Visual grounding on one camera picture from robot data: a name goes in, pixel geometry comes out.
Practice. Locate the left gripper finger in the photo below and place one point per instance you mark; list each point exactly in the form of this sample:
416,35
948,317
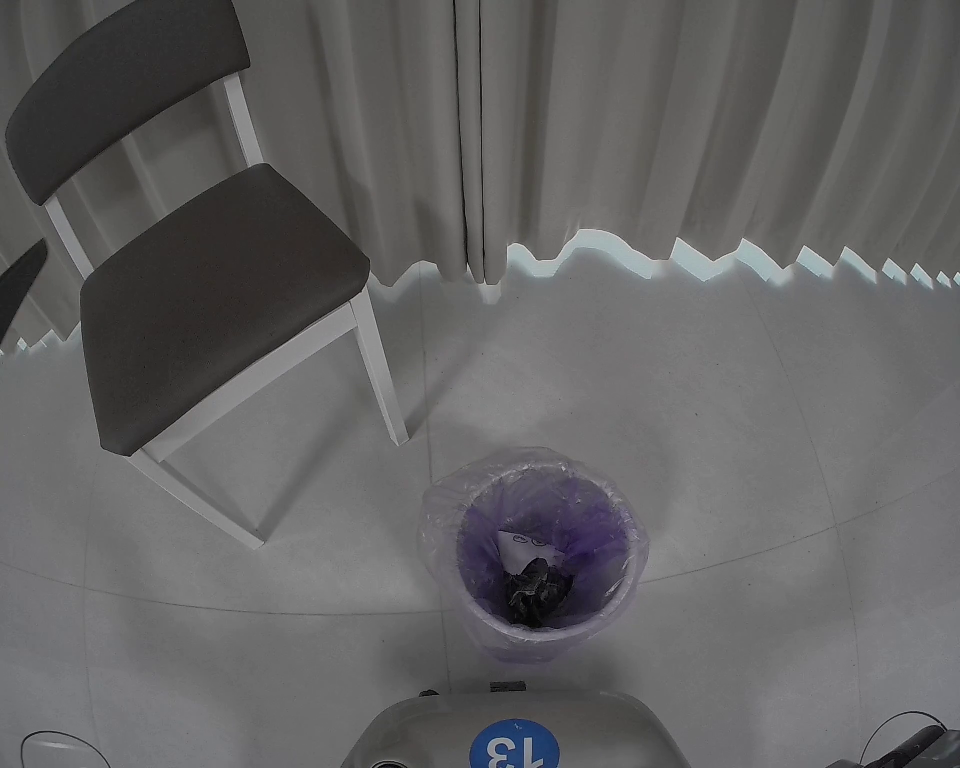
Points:
19,285

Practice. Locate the purple plastic bag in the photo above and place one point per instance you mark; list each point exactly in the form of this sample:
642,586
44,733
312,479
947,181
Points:
480,540

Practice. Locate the black plastic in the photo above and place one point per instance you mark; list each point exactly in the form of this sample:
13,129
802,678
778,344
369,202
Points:
540,592

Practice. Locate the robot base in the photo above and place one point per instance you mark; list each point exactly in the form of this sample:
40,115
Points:
420,735

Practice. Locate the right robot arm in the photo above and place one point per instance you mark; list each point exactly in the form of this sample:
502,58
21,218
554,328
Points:
919,746

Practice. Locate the white trash bin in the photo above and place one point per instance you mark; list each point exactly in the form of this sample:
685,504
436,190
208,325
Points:
555,636

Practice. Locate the white curtain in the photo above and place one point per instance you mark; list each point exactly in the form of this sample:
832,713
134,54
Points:
337,135
712,120

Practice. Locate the crumpled white paper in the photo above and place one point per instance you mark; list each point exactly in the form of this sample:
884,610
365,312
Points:
529,547

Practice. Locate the grey chair with white frame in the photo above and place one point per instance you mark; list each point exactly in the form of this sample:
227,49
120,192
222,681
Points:
225,300

